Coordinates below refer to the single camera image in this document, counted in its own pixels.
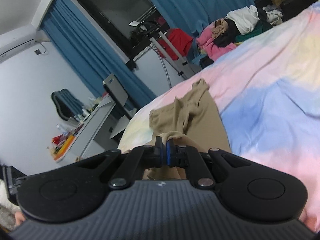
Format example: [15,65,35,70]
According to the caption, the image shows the pastel tie-dye bed duvet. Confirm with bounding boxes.
[119,2,319,232]

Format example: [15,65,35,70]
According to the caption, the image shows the left blue curtain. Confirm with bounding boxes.
[41,0,156,108]

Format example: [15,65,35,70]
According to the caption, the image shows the dark window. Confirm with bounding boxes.
[77,0,168,59]

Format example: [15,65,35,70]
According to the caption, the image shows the black and white chair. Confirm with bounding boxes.
[103,74,137,141]

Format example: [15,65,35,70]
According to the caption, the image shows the wall socket with cable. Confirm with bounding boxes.
[34,41,48,55]

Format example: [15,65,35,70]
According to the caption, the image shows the wavy framed mirror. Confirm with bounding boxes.
[51,88,84,122]

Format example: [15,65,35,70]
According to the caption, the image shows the white garment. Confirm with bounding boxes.
[226,5,259,35]

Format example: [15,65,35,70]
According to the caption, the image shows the tan trousers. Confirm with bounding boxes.
[142,78,232,181]

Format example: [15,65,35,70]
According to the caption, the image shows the tan garment on pile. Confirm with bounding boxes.
[211,18,229,39]

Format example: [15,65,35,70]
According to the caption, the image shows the white dressing table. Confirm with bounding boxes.
[53,96,119,166]

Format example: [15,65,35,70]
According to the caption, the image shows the pink garment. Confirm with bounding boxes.
[196,22,236,61]

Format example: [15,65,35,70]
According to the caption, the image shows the red garment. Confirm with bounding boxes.
[158,28,193,61]

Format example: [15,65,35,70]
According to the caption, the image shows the silver tripod stand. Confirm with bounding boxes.
[128,21,197,88]

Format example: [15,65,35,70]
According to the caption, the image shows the white air conditioner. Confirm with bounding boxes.
[0,24,36,62]

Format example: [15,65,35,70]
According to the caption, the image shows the black garment on pile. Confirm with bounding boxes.
[213,18,240,48]

